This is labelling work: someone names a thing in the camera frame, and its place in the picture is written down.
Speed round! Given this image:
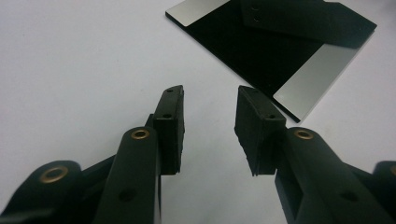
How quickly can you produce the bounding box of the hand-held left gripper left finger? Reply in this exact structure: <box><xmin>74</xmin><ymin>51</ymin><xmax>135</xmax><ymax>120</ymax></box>
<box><xmin>146</xmin><ymin>84</ymin><xmax>186</xmax><ymax>176</ymax></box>

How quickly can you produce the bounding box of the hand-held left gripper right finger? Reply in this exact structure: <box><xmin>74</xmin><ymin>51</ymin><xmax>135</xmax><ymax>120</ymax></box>
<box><xmin>233</xmin><ymin>85</ymin><xmax>288</xmax><ymax>177</ymax></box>

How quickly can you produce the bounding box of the black silver photo frame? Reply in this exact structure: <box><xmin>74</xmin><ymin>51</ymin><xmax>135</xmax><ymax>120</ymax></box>
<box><xmin>164</xmin><ymin>0</ymin><xmax>378</xmax><ymax>123</ymax></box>

